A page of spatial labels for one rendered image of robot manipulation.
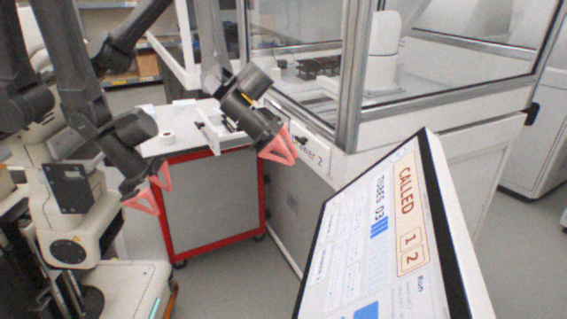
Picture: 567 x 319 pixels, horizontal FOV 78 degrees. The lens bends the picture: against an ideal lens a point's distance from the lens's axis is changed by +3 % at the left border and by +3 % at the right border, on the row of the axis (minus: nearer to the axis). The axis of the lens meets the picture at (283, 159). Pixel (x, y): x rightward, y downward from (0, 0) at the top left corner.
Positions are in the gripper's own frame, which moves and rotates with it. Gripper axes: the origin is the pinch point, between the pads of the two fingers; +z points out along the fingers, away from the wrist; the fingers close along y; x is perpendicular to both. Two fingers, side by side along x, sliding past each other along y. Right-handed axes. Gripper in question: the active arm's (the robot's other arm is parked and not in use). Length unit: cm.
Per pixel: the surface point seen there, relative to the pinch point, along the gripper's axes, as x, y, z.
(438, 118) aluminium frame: -19, 62, 37
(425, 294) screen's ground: -19.7, -36.4, 14.9
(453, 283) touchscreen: -23.0, -36.6, 14.9
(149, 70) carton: 251, 347, -165
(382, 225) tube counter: -13.5, -19.6, 14.8
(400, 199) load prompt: -17.3, -15.7, 14.7
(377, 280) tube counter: -12.7, -30.8, 14.9
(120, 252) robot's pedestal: 157, 55, -17
